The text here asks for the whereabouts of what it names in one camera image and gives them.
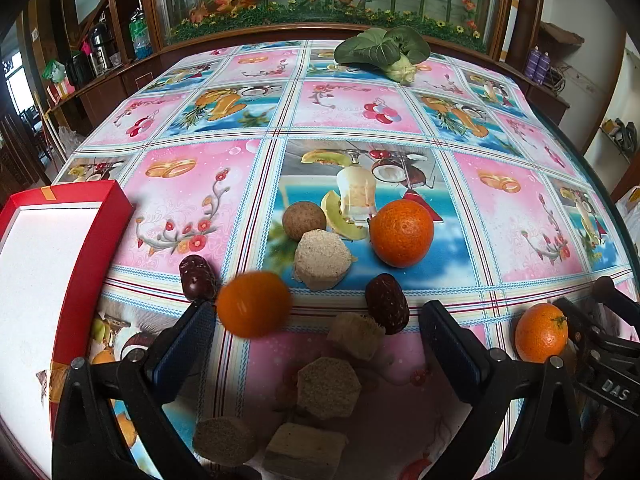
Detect small tangerine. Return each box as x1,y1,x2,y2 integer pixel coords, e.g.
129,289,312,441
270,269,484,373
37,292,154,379
515,302,568,363

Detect round brown cake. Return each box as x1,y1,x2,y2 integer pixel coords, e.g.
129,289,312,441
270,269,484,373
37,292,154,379
192,416,258,467

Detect dark red jujube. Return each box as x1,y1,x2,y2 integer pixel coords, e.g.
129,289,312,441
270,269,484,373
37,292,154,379
179,255,219,301
364,273,409,335

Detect beige rectangular cake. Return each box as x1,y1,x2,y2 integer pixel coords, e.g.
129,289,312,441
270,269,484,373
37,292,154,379
262,422,348,480

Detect square tan cake piece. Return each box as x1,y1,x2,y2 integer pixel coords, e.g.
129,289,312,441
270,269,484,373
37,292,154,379
328,312,385,361

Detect large orange tangerine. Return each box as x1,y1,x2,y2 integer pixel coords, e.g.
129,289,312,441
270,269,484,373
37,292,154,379
369,200,434,268

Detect pale hexagonal cake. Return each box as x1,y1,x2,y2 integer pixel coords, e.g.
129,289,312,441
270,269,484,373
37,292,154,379
293,229,352,290

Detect brown round longan fruit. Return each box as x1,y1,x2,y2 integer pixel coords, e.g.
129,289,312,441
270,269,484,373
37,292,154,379
282,202,326,242

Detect red gift box tray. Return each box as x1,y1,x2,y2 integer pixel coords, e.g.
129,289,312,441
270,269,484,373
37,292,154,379
1,180,134,479

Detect purple bottles on shelf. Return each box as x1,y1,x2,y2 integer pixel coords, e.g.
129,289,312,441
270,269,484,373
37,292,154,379
524,47,551,84

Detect colourful fruit print tablecloth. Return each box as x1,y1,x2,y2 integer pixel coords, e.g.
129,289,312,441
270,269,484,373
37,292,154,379
53,39,640,480

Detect green leafy bok choy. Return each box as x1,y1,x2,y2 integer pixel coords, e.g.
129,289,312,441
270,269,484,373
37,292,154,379
334,25,431,86

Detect green snack bag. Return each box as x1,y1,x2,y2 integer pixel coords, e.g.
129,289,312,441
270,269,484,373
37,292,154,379
42,60,75,104

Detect steel thermos flask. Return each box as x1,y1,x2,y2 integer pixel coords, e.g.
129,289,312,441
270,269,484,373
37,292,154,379
89,22,111,76

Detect green plastic bottle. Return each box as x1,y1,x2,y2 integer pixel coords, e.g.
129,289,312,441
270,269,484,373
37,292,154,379
129,9,153,61

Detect wooden glass display cabinet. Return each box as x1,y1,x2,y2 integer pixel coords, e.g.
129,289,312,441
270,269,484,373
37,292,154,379
9,0,567,120

